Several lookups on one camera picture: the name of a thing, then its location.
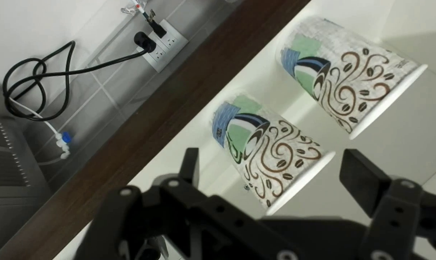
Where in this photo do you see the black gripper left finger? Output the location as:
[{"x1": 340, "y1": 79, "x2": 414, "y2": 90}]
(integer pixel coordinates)
[{"x1": 76, "y1": 146, "x2": 295, "y2": 260}]

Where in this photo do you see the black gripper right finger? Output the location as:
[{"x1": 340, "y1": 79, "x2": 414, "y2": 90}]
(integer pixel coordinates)
[{"x1": 339, "y1": 149, "x2": 436, "y2": 260}]

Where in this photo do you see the printed paper cup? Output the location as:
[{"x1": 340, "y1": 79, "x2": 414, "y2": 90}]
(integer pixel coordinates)
[
  {"x1": 278, "y1": 15, "x2": 428, "y2": 142},
  {"x1": 210, "y1": 94, "x2": 336, "y2": 217}
]

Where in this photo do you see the dark microwave oven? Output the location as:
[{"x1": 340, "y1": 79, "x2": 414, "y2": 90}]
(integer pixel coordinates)
[{"x1": 0, "y1": 77, "x2": 54, "y2": 260}]

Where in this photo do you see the white cable with blue connector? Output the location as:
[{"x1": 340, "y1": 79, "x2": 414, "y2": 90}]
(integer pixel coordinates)
[{"x1": 7, "y1": 94, "x2": 76, "y2": 162}]

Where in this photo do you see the black plug with wires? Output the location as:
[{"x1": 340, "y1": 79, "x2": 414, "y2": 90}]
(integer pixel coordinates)
[{"x1": 119, "y1": 0, "x2": 168, "y2": 41}]

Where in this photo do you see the black power cable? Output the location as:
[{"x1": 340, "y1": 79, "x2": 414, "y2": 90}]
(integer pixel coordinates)
[{"x1": 1, "y1": 31, "x2": 158, "y2": 123}]

